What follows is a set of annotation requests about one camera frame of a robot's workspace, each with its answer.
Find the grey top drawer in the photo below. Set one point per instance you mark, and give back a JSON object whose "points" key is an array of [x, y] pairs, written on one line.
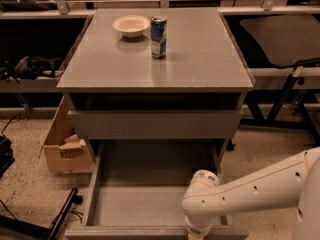
{"points": [[219, 124]]}

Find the cardboard box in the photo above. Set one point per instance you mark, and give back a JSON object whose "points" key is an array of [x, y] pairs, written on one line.
{"points": [[64, 151]]}

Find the grey drawer cabinet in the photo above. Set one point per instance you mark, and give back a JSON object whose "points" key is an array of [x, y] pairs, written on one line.
{"points": [[201, 70]]}

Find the black device at left edge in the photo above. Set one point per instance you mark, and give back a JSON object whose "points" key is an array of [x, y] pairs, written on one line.
{"points": [[6, 153]]}

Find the black chair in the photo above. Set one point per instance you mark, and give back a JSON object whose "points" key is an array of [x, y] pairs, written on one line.
{"points": [[288, 42]]}

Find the black headset on shelf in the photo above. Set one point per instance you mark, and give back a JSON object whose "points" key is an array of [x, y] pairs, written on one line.
{"points": [[31, 67]]}

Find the blue silver drink can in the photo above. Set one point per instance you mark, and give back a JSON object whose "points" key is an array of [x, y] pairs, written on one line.
{"points": [[158, 36]]}

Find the grey drawer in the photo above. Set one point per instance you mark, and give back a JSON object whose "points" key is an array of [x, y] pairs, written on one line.
{"points": [[219, 124], [137, 187]]}

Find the white bowl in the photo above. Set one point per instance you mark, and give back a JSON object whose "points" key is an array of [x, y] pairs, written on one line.
{"points": [[131, 26]]}

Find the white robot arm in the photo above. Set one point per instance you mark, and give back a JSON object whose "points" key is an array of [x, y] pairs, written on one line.
{"points": [[293, 182]]}

